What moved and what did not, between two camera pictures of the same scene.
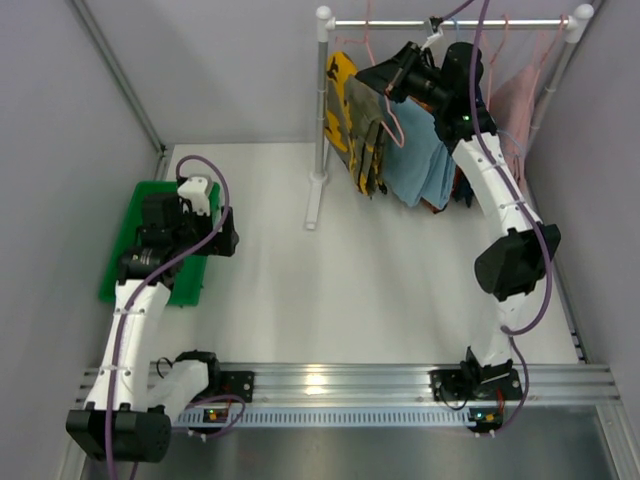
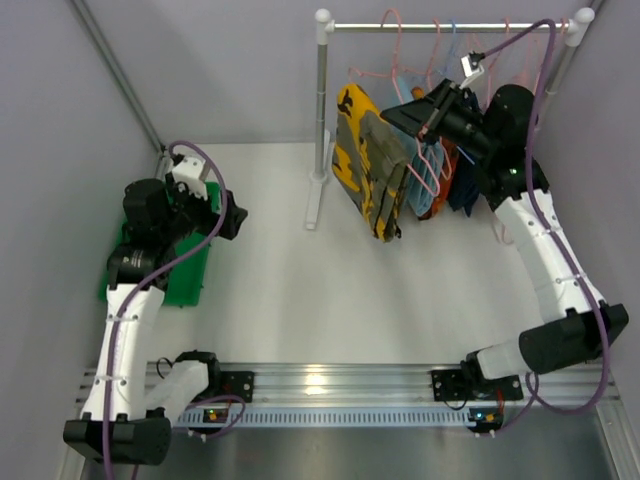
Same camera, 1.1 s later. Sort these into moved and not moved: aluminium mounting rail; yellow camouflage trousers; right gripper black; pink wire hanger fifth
Moved: right gripper black; yellow camouflage trousers
Not moved: pink wire hanger fifth; aluminium mounting rail
